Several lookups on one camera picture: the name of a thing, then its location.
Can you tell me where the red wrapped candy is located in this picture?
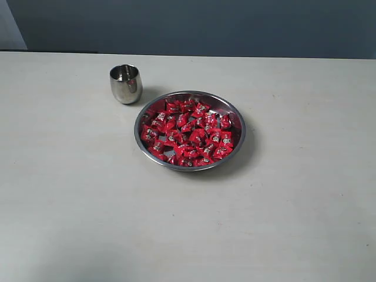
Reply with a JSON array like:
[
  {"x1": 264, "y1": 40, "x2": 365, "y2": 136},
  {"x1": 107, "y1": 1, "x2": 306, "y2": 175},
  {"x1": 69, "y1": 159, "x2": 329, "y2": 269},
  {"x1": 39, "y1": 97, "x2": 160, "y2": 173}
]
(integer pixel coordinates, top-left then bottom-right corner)
[
  {"x1": 193, "y1": 103, "x2": 210, "y2": 117},
  {"x1": 212, "y1": 146, "x2": 233, "y2": 160},
  {"x1": 219, "y1": 131, "x2": 233, "y2": 148},
  {"x1": 140, "y1": 125, "x2": 159, "y2": 143},
  {"x1": 147, "y1": 140, "x2": 165, "y2": 155}
]

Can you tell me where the round steel plate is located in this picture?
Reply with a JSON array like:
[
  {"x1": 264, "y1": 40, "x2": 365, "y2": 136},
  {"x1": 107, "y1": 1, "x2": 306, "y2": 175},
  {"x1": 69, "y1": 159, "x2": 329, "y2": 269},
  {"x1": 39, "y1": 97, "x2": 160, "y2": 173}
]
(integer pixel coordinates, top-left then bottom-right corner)
[{"x1": 134, "y1": 90, "x2": 246, "y2": 172}]

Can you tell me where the steel cup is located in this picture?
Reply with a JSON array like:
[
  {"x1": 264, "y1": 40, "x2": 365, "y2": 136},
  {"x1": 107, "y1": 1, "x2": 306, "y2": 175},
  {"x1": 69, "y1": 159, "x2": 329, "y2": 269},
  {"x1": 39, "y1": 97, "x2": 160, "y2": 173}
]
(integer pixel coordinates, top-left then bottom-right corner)
[{"x1": 109, "y1": 64, "x2": 143, "y2": 105}]

